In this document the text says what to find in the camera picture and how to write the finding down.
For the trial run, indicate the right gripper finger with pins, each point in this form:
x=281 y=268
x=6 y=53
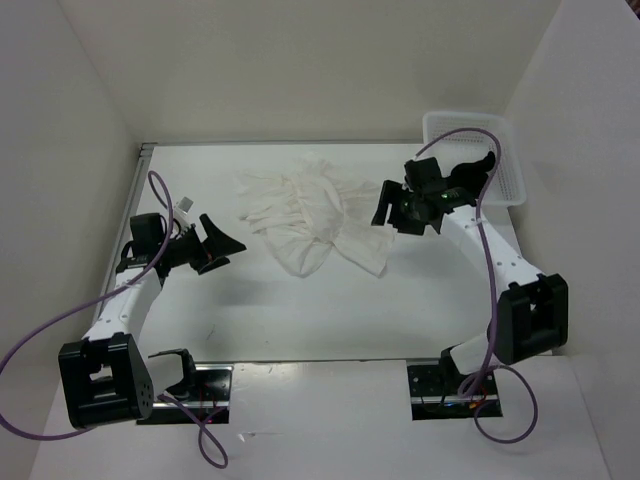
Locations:
x=411 y=227
x=388 y=210

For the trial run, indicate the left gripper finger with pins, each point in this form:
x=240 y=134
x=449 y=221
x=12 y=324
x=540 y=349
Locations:
x=205 y=264
x=218 y=244

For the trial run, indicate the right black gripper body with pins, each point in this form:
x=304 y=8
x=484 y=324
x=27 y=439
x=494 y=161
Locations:
x=407 y=208

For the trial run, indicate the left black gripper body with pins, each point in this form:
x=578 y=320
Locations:
x=186 y=249

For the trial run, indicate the white skirt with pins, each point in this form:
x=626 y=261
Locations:
x=311 y=209

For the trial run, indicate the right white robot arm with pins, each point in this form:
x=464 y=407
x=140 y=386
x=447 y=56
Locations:
x=529 y=309

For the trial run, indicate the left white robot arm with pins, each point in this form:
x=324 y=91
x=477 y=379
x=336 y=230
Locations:
x=106 y=378

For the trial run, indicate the black folded skirt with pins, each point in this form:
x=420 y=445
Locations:
x=470 y=172

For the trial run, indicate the white plastic basket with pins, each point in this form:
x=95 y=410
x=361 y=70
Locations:
x=507 y=187

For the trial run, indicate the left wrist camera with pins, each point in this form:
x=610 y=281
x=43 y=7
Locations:
x=181 y=217

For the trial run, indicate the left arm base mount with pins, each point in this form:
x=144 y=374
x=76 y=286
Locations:
x=208 y=399

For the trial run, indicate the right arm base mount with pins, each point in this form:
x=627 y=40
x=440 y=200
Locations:
x=432 y=397

